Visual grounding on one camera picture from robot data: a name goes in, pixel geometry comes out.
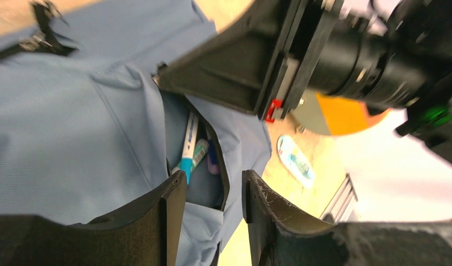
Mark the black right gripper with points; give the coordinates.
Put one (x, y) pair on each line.
(262, 63)

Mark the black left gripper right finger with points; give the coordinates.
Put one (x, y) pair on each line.
(282, 234)

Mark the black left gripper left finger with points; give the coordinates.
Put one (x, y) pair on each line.
(145, 231)

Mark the light blue white marker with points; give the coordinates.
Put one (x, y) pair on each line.
(189, 145)

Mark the small glue bottle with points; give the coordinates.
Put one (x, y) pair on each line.
(200, 151)

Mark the blue student backpack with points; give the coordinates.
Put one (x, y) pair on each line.
(85, 134)

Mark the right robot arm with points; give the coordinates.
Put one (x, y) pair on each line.
(409, 67)

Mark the blister pack with scissors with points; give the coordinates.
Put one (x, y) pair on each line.
(295, 161)

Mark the cream cylinder with orange face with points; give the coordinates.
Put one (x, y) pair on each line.
(396, 178)

